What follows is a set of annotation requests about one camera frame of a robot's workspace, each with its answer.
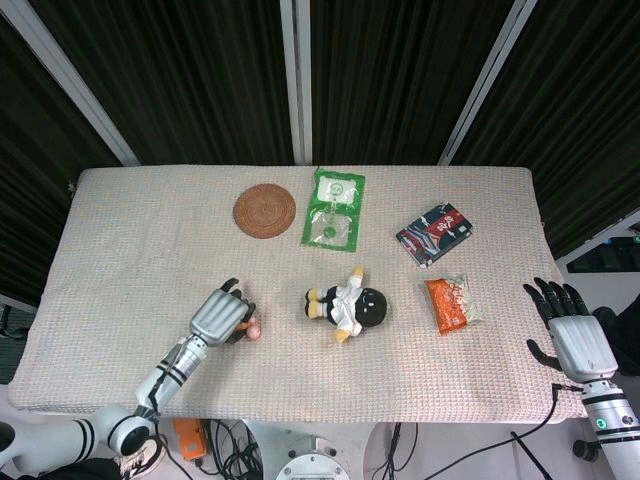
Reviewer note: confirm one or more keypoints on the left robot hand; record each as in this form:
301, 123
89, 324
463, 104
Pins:
220, 315

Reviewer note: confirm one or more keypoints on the green plastic package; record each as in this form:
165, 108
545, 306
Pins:
332, 209

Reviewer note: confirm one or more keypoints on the white sneaker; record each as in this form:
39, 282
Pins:
148, 454

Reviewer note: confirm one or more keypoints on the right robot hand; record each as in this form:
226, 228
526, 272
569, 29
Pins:
579, 344

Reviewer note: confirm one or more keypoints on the black-headed plush doll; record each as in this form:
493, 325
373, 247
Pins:
347, 306

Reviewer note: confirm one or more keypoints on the small orange pink toy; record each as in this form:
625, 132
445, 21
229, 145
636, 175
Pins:
252, 327

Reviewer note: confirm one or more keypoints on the round woven rattan coaster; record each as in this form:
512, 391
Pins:
264, 210

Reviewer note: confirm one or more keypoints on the round silver robot base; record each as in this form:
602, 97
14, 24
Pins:
313, 461

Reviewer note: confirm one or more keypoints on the beige woven tablecloth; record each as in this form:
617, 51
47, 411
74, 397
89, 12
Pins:
350, 370

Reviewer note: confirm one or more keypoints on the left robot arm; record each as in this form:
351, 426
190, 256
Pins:
105, 415

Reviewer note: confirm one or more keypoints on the orange box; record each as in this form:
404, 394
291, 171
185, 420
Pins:
188, 440

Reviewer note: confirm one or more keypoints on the dark blue snack packet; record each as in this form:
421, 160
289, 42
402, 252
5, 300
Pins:
436, 233

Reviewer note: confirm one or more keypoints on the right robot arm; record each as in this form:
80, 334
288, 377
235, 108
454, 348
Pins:
616, 425

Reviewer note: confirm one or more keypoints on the orange snack bag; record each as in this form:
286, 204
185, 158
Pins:
453, 306

